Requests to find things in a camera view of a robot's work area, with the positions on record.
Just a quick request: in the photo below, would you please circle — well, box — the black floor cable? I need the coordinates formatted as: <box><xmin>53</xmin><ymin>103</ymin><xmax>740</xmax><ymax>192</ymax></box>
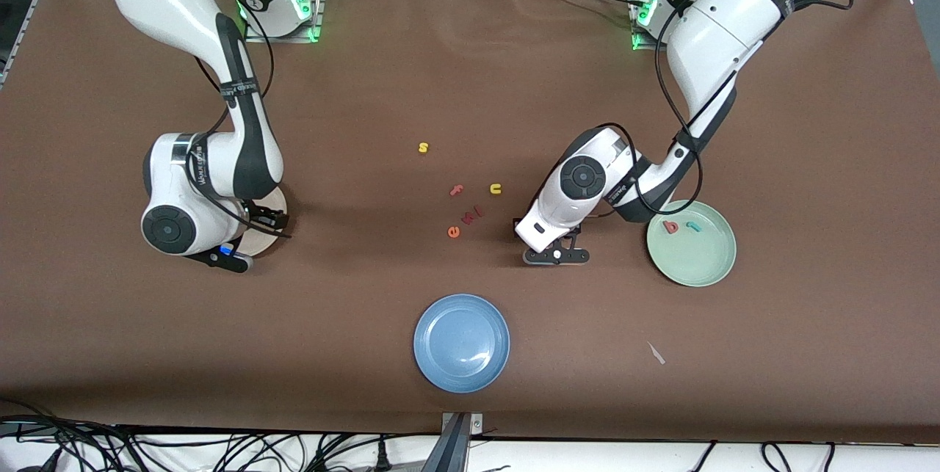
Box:
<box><xmin>760</xmin><ymin>441</ymin><xmax>795</xmax><ymax>472</ymax></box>
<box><xmin>690</xmin><ymin>441</ymin><xmax>719</xmax><ymax>472</ymax></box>
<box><xmin>0</xmin><ymin>402</ymin><xmax>140</xmax><ymax>472</ymax></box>

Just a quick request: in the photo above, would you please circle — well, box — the light green plate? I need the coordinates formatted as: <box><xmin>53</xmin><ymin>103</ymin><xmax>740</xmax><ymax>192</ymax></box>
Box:
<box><xmin>646</xmin><ymin>199</ymin><xmax>737</xmax><ymax>288</ymax></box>

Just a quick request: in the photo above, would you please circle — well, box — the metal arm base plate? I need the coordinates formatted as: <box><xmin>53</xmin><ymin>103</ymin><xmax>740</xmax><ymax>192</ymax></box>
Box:
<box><xmin>245</xmin><ymin>0</ymin><xmax>325</xmax><ymax>43</ymax></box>
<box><xmin>632</xmin><ymin>0</ymin><xmax>709</xmax><ymax>53</ymax></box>

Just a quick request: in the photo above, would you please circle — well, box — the grey metal camera post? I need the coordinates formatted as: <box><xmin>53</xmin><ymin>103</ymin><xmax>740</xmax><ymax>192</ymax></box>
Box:
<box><xmin>439</xmin><ymin>412</ymin><xmax>484</xmax><ymax>472</ymax></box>

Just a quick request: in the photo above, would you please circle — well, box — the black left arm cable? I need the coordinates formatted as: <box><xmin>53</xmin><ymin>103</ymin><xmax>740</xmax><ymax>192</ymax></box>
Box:
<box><xmin>602</xmin><ymin>0</ymin><xmax>854</xmax><ymax>216</ymax></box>

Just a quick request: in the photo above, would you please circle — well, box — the brown table cover sheet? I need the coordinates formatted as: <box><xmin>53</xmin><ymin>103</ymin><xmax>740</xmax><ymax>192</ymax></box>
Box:
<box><xmin>0</xmin><ymin>0</ymin><xmax>940</xmax><ymax>445</ymax></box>

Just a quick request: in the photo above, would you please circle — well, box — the blue plate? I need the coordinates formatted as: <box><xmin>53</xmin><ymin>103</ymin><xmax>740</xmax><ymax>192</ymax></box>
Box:
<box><xmin>413</xmin><ymin>294</ymin><xmax>511</xmax><ymax>393</ymax></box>

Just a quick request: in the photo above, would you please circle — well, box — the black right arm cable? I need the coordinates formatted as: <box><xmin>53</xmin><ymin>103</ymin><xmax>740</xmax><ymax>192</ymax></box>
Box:
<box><xmin>195</xmin><ymin>0</ymin><xmax>292</xmax><ymax>239</ymax></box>

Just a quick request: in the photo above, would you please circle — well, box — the light brown plate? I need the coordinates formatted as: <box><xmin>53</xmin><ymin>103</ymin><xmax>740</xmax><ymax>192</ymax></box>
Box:
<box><xmin>235</xmin><ymin>186</ymin><xmax>289</xmax><ymax>257</ymax></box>

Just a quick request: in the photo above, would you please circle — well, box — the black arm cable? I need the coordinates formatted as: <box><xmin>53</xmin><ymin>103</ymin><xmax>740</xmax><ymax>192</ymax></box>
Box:
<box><xmin>195</xmin><ymin>0</ymin><xmax>292</xmax><ymax>239</ymax></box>
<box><xmin>602</xmin><ymin>0</ymin><xmax>854</xmax><ymax>216</ymax></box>

